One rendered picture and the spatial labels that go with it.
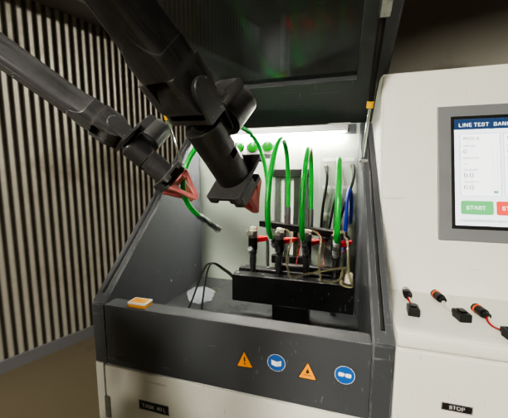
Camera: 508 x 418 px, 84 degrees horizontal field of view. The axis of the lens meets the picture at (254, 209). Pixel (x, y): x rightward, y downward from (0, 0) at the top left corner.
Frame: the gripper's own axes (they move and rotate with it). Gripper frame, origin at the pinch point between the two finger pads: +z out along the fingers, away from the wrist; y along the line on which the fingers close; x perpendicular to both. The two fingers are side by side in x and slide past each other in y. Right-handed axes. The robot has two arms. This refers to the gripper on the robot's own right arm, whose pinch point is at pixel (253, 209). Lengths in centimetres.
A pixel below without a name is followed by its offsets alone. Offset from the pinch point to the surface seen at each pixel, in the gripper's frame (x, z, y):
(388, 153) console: -18.2, 19.9, 36.5
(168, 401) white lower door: 22, 31, -37
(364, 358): -19.7, 26.1, -14.7
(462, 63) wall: -46, 117, 253
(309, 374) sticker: -9.7, 27.7, -20.5
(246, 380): 3.3, 27.9, -26.0
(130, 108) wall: 188, 34, 121
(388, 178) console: -18.7, 23.6, 30.5
